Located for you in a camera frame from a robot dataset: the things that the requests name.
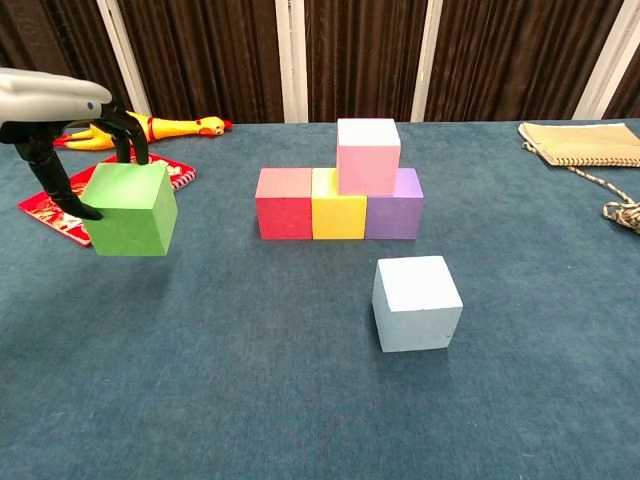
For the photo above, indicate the white partition frame post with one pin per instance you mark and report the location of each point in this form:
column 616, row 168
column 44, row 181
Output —
column 290, row 60
column 610, row 60
column 426, row 60
column 121, row 55

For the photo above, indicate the purple foam cube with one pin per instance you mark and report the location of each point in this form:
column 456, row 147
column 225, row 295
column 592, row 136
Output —
column 395, row 215

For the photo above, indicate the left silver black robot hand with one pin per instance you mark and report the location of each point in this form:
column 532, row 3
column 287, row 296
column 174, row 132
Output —
column 45, row 97

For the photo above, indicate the green foam cube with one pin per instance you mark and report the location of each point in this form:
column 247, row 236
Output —
column 132, row 220

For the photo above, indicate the red spiral notebook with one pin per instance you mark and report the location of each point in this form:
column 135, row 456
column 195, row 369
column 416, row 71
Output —
column 45, row 210

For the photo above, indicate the pink and white foam cube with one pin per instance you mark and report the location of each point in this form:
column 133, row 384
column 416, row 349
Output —
column 369, row 160

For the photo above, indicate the light blue foam cube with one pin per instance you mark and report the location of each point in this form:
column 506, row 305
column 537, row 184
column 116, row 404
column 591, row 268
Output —
column 415, row 305

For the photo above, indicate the red foam cube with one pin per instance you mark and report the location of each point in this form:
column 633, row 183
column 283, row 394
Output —
column 282, row 215

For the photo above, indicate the brown kraft spiral notebook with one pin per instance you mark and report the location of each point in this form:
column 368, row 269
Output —
column 585, row 142

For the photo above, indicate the yellow foam cube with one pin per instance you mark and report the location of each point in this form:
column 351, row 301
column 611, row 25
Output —
column 337, row 217

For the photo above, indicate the yellow rubber chicken toy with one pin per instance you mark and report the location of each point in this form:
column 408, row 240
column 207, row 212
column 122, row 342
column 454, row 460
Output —
column 175, row 127

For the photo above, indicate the dark brown curtain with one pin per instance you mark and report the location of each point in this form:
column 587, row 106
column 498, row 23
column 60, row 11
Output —
column 215, row 60

